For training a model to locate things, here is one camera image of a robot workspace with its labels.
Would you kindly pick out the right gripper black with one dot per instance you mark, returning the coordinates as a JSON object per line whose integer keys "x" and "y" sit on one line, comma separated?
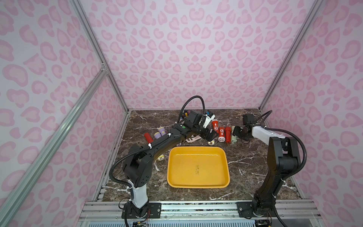
{"x": 239, "y": 132}

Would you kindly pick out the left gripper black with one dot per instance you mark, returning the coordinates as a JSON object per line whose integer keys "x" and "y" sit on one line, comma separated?
{"x": 211, "y": 134}

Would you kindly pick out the red white flashlight emblem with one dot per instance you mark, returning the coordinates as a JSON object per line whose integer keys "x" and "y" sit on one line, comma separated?
{"x": 222, "y": 134}

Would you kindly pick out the plain red flashlight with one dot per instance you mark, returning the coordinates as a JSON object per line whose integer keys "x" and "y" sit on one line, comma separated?
{"x": 228, "y": 132}

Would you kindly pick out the pale green flashlight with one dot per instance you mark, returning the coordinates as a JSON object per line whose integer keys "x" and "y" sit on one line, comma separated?
{"x": 233, "y": 137}

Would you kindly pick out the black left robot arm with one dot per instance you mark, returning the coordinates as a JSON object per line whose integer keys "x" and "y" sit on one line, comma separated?
{"x": 138, "y": 166}

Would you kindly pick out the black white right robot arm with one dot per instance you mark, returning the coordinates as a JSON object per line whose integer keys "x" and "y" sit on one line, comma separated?
{"x": 283, "y": 160}

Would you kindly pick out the pink calculator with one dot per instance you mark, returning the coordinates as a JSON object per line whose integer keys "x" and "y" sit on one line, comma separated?
{"x": 193, "y": 139}

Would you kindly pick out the pink metal pen bucket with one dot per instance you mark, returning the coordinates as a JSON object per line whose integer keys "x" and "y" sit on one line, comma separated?
{"x": 184, "y": 114}

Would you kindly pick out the yellow plastic tray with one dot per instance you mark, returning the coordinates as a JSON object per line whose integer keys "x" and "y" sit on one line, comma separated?
{"x": 198, "y": 167}

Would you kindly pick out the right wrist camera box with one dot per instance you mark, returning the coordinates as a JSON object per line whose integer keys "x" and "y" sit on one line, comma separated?
{"x": 248, "y": 119}

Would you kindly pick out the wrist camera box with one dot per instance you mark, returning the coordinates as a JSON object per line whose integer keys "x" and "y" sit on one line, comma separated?
{"x": 248, "y": 119}
{"x": 199, "y": 120}

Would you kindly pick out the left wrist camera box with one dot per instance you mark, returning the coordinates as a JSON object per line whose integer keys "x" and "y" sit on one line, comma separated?
{"x": 199, "y": 120}

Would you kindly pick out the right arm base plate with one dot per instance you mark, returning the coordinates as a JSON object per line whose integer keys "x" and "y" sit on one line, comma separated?
{"x": 249, "y": 210}

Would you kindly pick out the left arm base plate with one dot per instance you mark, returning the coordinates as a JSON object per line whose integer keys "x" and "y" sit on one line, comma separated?
{"x": 149, "y": 210}

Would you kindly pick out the aluminium front rail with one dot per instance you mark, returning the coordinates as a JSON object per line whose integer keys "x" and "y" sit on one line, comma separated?
{"x": 293, "y": 213}

